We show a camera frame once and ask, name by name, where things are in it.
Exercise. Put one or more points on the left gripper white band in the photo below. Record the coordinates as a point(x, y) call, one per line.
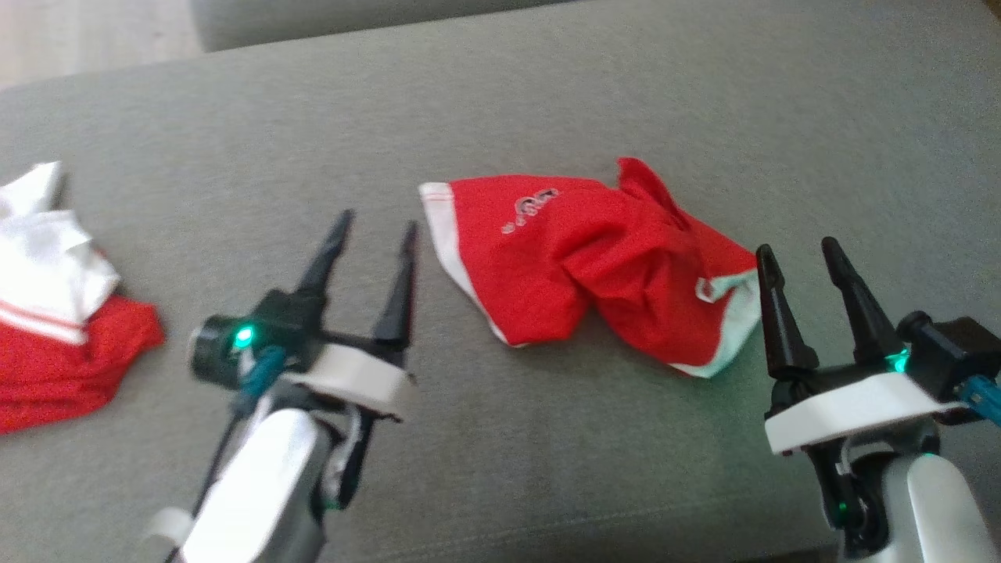
point(352, 375)

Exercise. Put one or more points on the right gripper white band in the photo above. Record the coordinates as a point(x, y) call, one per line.
point(844, 410)

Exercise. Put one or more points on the red shorts white trim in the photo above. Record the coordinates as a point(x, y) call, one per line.
point(563, 258)

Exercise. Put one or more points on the red white number jersey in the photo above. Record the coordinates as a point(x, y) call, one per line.
point(55, 344)

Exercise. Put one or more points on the grey fabric sofa seat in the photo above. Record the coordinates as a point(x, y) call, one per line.
point(547, 94)

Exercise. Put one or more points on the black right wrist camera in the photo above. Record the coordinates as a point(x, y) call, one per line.
point(950, 344)

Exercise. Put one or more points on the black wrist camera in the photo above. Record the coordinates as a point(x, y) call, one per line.
point(215, 352)
point(950, 344)

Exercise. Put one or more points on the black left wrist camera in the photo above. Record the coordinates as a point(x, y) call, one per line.
point(215, 352)

